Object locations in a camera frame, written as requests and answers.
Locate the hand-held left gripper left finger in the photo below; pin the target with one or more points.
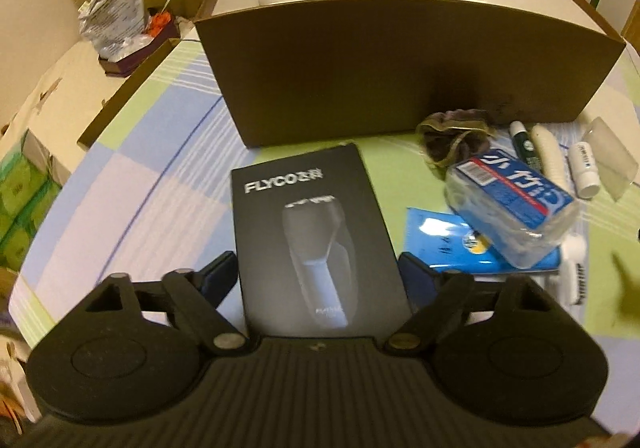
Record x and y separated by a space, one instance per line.
219 278

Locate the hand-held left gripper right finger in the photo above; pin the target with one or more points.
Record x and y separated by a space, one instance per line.
415 280

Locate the black shaver box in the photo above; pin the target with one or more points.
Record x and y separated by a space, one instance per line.
320 228

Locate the blue tissue pack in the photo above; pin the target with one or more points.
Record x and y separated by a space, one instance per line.
510 198

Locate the dark brown hair scrunchie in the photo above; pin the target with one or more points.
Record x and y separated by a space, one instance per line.
440 142

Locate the cream white roll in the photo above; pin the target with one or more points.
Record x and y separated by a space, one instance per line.
547 152

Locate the small white bottle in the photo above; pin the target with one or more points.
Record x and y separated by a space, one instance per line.
582 167

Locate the large brown cardboard box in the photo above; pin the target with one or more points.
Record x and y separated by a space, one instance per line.
400 67

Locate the checked cloth desktop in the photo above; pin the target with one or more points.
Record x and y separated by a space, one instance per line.
165 137

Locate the flat blue packet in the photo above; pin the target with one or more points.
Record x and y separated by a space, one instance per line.
435 238

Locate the white brush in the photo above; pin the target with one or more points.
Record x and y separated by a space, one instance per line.
575 273

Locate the small green tube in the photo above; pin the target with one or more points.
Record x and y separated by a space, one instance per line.
522 142

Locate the stack of green boxes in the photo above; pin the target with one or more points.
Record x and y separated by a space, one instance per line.
25 198

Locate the clear plastic packet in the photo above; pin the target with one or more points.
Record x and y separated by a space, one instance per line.
607 147

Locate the small orange object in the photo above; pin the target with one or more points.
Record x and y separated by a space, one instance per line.
159 23

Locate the silver plastic bag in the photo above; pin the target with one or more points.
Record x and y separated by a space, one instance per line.
112 7

